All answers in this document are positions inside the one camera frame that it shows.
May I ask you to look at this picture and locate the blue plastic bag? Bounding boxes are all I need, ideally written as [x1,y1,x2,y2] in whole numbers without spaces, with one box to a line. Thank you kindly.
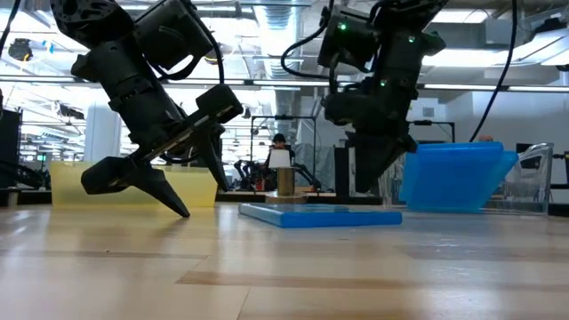
[398,150,520,213]

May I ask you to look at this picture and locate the silver ventilation duct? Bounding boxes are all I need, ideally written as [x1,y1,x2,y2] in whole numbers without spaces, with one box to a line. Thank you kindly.
[252,0,299,116]

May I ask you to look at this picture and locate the black aluminium table frame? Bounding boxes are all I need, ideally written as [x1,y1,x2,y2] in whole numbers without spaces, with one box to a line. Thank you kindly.
[0,186,569,218]

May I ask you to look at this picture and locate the black background panel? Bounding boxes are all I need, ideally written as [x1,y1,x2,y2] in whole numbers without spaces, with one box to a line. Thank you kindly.
[333,146,357,196]

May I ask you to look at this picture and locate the black ceiling spotlight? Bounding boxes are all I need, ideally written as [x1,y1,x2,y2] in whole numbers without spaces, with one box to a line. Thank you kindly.
[7,37,35,62]

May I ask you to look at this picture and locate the person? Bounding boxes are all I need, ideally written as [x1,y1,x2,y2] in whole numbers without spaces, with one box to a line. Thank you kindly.
[266,132,298,172]

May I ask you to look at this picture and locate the ceiling light strip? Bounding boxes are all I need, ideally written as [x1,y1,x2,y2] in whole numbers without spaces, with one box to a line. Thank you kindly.
[420,82,569,93]

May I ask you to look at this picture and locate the black cabinet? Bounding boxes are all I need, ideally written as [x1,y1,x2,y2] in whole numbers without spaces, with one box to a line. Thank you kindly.
[0,108,23,190]

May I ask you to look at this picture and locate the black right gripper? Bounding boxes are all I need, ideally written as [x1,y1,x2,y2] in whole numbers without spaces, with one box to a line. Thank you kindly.
[323,75,420,195]

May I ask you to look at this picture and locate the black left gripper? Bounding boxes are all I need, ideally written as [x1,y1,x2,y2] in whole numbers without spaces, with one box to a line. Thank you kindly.
[80,81,245,220]

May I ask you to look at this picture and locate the low black background frame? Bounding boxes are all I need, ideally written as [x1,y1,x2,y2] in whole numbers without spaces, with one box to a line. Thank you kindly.
[411,118,457,144]

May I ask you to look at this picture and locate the clear plastic bin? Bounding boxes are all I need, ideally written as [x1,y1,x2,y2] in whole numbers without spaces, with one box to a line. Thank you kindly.
[380,141,555,217]

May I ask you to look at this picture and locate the yellow plastic bin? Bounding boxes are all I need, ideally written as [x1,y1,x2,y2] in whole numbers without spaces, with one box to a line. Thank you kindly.
[49,160,219,209]

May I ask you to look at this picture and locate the black right camera cable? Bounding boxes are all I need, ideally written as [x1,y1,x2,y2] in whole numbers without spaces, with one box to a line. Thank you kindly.
[280,0,339,81]

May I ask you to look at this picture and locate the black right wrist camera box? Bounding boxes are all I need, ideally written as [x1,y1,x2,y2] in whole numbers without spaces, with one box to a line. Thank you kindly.
[317,4,380,72]

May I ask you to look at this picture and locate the black hanging cable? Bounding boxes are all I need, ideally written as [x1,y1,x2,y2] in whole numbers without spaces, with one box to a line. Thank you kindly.
[469,0,519,143]
[0,0,22,59]

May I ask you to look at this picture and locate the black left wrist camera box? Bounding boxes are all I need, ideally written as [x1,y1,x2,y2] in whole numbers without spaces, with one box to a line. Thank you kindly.
[132,0,215,71]

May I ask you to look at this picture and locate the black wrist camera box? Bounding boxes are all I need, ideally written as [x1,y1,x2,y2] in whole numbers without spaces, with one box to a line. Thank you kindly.
[317,4,380,72]
[132,0,215,71]

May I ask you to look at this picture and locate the tall black background frame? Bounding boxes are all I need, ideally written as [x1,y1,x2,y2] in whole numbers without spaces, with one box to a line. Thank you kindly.
[250,114,318,193]

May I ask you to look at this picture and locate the white column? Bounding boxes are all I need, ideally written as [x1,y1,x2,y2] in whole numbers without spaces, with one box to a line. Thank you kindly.
[83,102,123,164]

